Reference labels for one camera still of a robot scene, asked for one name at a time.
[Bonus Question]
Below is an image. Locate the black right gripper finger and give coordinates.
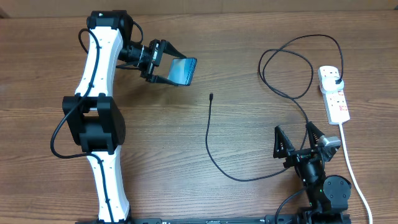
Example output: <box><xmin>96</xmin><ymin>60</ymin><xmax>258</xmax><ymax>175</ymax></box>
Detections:
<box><xmin>306</xmin><ymin>121</ymin><xmax>325</xmax><ymax>149</ymax></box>
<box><xmin>273</xmin><ymin>126</ymin><xmax>295</xmax><ymax>159</ymax></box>

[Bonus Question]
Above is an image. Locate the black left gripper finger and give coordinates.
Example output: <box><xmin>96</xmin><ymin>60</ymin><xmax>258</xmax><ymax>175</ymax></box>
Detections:
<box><xmin>154</xmin><ymin>75</ymin><xmax>178</xmax><ymax>86</ymax></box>
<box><xmin>163</xmin><ymin>40</ymin><xmax>186</xmax><ymax>58</ymax></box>

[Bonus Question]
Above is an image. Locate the blue Samsung Galaxy smartphone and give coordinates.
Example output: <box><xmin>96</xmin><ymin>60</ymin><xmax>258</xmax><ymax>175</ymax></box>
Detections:
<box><xmin>167</xmin><ymin>58</ymin><xmax>197</xmax><ymax>86</ymax></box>

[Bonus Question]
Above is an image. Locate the black USB charging cable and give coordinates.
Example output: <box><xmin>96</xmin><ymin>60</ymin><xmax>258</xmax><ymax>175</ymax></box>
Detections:
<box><xmin>205</xmin><ymin>34</ymin><xmax>345</xmax><ymax>182</ymax></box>

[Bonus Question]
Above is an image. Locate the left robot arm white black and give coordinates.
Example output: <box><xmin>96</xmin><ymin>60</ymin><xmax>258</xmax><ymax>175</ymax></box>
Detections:
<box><xmin>60</xmin><ymin>10</ymin><xmax>197</xmax><ymax>223</ymax></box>

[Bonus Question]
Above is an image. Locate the white charger plug adapter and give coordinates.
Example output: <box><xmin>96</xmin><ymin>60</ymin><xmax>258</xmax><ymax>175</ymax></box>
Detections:
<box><xmin>320</xmin><ymin>77</ymin><xmax>345</xmax><ymax>94</ymax></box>

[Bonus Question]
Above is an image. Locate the white power strip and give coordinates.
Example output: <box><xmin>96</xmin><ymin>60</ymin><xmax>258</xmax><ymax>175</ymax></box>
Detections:
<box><xmin>317</xmin><ymin>65</ymin><xmax>350</xmax><ymax>125</ymax></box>

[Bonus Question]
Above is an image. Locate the white power strip cord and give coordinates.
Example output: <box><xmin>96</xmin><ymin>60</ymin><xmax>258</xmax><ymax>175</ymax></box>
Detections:
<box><xmin>338</xmin><ymin>123</ymin><xmax>374</xmax><ymax>224</ymax></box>

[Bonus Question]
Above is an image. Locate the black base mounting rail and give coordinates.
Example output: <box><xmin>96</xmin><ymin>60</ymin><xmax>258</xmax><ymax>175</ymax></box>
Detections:
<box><xmin>75</xmin><ymin>215</ymin><xmax>352</xmax><ymax>224</ymax></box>

